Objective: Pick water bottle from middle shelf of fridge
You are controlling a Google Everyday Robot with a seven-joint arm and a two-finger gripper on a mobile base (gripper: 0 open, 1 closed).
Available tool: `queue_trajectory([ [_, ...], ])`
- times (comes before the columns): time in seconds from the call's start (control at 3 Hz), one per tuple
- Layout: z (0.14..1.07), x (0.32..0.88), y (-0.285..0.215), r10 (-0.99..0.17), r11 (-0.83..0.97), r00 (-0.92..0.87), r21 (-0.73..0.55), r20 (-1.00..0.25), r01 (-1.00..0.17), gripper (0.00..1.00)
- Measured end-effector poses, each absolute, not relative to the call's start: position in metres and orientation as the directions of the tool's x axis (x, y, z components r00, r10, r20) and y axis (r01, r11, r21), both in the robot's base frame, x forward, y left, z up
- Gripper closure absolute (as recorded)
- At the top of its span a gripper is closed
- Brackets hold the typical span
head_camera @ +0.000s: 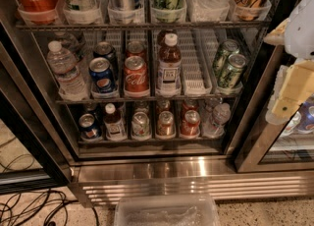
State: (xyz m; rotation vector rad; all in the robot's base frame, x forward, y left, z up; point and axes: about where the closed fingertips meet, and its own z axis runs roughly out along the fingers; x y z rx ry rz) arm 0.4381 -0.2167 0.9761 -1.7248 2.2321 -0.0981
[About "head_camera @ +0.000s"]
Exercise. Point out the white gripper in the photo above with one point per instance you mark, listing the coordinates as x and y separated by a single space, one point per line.
300 36

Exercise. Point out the clear water bottle white cap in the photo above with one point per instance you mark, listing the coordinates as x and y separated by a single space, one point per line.
67 73

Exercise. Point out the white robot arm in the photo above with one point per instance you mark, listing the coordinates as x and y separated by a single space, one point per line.
299 42

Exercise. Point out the bottom shelf water bottle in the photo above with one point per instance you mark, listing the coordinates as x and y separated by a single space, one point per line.
217 120

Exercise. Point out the empty white plastic shelf tray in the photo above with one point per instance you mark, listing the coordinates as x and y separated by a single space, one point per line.
195 77

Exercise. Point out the bottom shelf red can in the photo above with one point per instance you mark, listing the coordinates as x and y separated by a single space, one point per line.
190 123

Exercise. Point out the brown iced tea bottle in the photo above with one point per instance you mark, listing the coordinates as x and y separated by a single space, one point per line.
169 66

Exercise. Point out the brown tea bottle behind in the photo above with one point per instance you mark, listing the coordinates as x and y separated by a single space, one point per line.
163 35

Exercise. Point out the bottom shelf orange can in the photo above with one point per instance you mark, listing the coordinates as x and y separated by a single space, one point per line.
165 124

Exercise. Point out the bottom shelf silver can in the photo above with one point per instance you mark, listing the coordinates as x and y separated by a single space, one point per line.
140 124

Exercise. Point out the bottom shelf tea bottle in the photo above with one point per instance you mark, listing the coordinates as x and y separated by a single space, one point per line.
114 123

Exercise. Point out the bottom shelf Pepsi can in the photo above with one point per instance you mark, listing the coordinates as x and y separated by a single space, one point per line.
89 127

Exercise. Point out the stainless fridge base grille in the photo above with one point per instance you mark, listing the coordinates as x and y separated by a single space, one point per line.
105 183

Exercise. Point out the left glass fridge door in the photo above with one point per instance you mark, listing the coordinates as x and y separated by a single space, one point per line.
29 159

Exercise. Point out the green can front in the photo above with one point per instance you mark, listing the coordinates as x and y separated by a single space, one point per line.
232 71

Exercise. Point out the green can behind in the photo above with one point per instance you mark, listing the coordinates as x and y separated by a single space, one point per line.
225 49

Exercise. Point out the red Coca-Cola can front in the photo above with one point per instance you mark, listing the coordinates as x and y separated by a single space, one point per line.
136 78

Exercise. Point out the red coca-cola can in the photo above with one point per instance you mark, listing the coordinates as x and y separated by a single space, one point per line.
136 78
136 48

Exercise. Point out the red Coca-Cola can behind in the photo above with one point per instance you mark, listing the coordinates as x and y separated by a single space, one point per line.
136 48

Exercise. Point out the dark Pepsi can behind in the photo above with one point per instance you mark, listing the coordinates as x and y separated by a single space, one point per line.
106 50

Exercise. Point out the blue Pepsi can front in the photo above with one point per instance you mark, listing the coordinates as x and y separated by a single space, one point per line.
102 75

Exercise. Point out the clear plastic bin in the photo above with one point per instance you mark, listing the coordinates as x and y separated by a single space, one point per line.
171 210

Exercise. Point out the middle wire shelf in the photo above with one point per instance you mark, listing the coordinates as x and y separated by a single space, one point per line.
146 98

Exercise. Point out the wire shelf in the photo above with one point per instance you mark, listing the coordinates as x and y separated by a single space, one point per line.
146 98
145 26

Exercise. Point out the top wire shelf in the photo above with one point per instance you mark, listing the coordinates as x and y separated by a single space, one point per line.
145 26

